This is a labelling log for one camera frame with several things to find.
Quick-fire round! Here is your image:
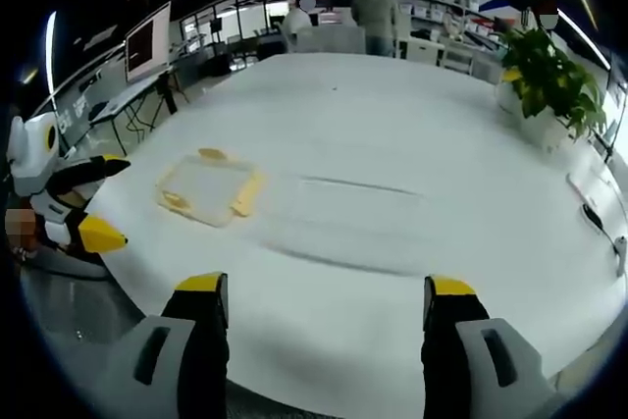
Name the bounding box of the grey folding desk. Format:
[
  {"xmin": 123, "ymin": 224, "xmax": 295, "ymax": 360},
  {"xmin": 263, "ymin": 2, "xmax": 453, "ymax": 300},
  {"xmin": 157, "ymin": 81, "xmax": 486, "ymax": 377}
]
[{"xmin": 89, "ymin": 65, "xmax": 178, "ymax": 146}]

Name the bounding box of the ceiling light strip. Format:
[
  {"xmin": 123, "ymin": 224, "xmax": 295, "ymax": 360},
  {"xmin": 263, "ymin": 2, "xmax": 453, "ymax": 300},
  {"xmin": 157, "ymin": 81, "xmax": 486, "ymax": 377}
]
[
  {"xmin": 45, "ymin": 10, "xmax": 59, "ymax": 97},
  {"xmin": 557, "ymin": 10, "xmax": 613, "ymax": 71}
]

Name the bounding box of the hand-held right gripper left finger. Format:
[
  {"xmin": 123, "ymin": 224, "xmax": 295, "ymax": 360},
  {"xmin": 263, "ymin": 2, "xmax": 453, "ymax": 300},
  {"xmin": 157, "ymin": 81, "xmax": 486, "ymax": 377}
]
[{"xmin": 94, "ymin": 271, "xmax": 231, "ymax": 419}]

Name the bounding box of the clear lid with yellow clips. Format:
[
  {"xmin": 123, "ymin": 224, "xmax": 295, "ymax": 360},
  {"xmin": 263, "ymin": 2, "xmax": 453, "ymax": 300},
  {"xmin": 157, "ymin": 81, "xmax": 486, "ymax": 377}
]
[{"xmin": 155, "ymin": 146, "xmax": 267, "ymax": 230}]

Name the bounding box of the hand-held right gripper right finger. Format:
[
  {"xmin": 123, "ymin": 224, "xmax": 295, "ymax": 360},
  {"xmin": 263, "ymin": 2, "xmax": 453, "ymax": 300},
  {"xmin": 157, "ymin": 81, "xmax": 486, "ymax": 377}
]
[{"xmin": 420, "ymin": 275, "xmax": 565, "ymax": 419}]

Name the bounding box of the large display screen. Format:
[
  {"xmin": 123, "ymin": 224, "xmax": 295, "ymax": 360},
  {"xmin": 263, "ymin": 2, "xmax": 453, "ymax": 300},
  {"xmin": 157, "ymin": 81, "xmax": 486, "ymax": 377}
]
[{"xmin": 124, "ymin": 0, "xmax": 174, "ymax": 85}]

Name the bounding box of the green potted plant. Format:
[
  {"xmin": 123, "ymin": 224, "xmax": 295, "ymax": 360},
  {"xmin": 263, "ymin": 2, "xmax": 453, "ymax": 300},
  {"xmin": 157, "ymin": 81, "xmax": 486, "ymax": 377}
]
[{"xmin": 494, "ymin": 26, "xmax": 608, "ymax": 141}]

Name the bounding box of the white storage shelf with bins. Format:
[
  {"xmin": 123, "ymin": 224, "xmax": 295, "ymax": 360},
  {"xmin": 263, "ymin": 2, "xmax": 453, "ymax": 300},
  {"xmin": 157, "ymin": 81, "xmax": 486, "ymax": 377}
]
[{"xmin": 397, "ymin": 0, "xmax": 499, "ymax": 50}]

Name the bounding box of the white cabinet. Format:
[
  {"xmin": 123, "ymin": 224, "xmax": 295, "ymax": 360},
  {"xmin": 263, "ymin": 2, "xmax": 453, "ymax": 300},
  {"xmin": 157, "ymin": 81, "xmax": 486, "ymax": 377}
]
[{"xmin": 405, "ymin": 38, "xmax": 446, "ymax": 66}]

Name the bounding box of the white device with cable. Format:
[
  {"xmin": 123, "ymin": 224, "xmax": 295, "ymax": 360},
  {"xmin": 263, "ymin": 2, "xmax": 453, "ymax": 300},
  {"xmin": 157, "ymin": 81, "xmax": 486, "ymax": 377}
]
[{"xmin": 578, "ymin": 201, "xmax": 628, "ymax": 278}]

